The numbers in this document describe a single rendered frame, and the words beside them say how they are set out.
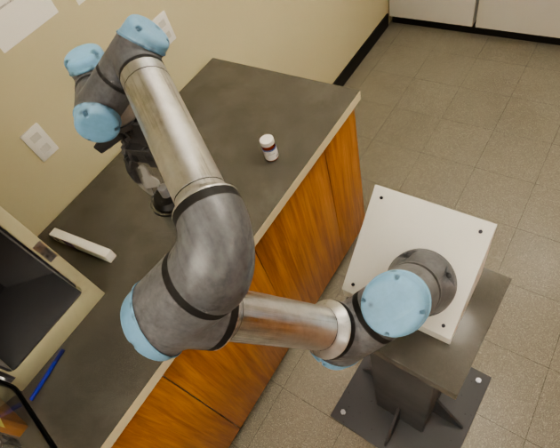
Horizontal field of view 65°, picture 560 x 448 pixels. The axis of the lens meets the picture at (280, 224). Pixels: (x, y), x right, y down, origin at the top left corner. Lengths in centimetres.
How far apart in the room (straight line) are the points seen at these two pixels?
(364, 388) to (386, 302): 122
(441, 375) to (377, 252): 30
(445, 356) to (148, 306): 71
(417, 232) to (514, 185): 162
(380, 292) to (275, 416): 131
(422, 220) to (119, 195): 103
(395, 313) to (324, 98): 100
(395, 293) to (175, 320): 41
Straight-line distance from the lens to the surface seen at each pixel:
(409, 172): 261
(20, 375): 138
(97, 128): 82
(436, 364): 108
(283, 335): 75
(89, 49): 92
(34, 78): 159
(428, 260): 97
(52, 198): 171
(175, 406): 145
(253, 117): 164
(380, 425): 199
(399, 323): 83
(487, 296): 116
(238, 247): 54
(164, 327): 60
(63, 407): 132
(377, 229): 105
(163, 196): 115
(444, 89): 312
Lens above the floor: 197
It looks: 53 degrees down
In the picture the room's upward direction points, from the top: 21 degrees counter-clockwise
